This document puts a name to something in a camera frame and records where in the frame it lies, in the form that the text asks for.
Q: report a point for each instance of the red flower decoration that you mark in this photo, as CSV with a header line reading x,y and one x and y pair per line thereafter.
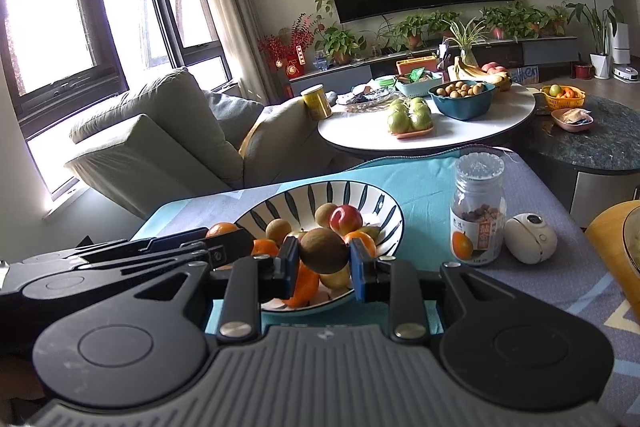
x,y
287,44

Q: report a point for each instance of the yellow wooden stool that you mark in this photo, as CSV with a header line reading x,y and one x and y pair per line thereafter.
x,y
607,247

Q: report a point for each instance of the grey cushion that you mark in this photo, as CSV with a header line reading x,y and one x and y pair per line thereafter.
x,y
232,117

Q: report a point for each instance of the dark-framed window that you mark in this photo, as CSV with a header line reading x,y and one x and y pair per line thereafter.
x,y
60,17

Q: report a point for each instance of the spider plant in vase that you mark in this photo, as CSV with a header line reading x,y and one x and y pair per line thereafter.
x,y
466,39

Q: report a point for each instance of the small orange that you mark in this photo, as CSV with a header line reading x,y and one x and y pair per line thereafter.
x,y
264,248
222,230
367,244

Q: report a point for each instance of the tray of green apples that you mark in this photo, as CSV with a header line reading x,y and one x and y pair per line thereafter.
x,y
410,119

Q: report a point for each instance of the pink snack dish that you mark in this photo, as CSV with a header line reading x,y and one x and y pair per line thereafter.
x,y
572,121

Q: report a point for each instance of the tall plant in white pot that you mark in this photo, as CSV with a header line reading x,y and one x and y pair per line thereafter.
x,y
597,22

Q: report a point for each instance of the clear jar with orange label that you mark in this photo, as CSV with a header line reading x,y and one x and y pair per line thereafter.
x,y
477,217

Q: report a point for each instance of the blue ceramic serving bowl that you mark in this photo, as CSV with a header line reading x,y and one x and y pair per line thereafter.
x,y
462,108

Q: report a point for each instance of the white vacuum dock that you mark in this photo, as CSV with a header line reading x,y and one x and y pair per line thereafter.
x,y
621,44

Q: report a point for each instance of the glass plate of snacks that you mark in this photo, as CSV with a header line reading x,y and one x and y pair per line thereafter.
x,y
365,99

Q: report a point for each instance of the beige sofa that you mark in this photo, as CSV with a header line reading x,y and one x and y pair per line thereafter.
x,y
165,132

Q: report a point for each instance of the brown kiwi fruit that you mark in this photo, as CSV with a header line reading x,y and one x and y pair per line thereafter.
x,y
324,251

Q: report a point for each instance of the bunch of bananas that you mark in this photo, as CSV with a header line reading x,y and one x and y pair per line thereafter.
x,y
480,74

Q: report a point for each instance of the printed cardboard box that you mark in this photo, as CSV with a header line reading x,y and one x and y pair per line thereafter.
x,y
525,74

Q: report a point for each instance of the white robot vacuum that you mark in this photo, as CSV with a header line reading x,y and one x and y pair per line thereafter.
x,y
626,74

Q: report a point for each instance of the white egg-shaped device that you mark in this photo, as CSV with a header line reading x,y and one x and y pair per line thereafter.
x,y
530,238

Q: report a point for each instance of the blue and grey tablecloth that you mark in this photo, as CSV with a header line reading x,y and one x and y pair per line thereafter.
x,y
525,297

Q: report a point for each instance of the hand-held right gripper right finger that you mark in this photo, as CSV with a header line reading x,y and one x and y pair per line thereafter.
x,y
357,277

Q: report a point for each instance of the light blue dish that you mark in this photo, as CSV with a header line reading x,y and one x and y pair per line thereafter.
x,y
420,88

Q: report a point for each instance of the dark marble round table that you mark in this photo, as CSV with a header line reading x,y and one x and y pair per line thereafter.
x,y
590,147

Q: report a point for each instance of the yellow-green fruit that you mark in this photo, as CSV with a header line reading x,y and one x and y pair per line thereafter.
x,y
336,280

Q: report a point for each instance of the yellow tin can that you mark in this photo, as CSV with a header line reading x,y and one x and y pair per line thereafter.
x,y
316,103

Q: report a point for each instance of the orange rectangular box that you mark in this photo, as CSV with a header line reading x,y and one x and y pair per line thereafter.
x,y
415,64

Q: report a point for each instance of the striped white ceramic bowl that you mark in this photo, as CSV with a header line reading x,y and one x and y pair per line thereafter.
x,y
305,202

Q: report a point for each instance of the yellow-rimmed food bowl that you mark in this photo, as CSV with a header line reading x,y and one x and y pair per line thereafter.
x,y
634,242

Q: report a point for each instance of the potted green plant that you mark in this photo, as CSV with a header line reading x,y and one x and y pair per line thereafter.
x,y
442,22
545,17
500,18
412,29
342,42

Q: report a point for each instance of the grey television cabinet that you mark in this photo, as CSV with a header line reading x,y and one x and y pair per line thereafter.
x,y
550,52

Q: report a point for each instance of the small red apple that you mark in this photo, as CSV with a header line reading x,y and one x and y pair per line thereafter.
x,y
345,219

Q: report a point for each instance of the yellow fruit basket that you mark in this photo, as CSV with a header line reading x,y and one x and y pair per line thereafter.
x,y
562,99

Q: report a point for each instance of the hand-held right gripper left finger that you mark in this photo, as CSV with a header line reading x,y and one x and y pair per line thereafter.
x,y
291,269

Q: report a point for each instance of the small red pot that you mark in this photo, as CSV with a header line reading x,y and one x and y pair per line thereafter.
x,y
583,71

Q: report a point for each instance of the golden kiwi fruit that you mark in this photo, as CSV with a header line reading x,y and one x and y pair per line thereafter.
x,y
327,214
277,231

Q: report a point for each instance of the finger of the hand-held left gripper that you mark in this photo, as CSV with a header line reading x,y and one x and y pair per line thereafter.
x,y
170,239
232,247

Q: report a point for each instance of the beige curtain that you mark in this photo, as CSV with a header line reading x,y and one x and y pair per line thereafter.
x,y
230,7

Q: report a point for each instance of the green lidded container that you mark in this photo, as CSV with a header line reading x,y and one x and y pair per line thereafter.
x,y
386,82

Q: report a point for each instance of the round white coffee table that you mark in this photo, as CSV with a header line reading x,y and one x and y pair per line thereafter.
x,y
360,132

